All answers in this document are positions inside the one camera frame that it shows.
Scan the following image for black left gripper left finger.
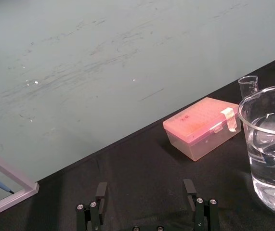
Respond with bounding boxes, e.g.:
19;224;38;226
76;181;108;231

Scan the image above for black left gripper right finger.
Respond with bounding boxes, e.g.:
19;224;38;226
183;179;219;231

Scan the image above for white framed rack stand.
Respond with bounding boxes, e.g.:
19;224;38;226
0;145;40;222

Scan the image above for large glass beaker with water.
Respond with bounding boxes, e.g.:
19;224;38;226
237;83;275;220

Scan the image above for black table cloth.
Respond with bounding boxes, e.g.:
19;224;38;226
0;51;275;231

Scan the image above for pink translucent plastic box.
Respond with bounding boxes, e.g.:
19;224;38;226
162;97;242;162

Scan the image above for small clear measuring cylinder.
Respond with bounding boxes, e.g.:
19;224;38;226
237;75;259;100

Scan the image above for pale wall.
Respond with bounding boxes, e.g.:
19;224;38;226
0;0;275;207

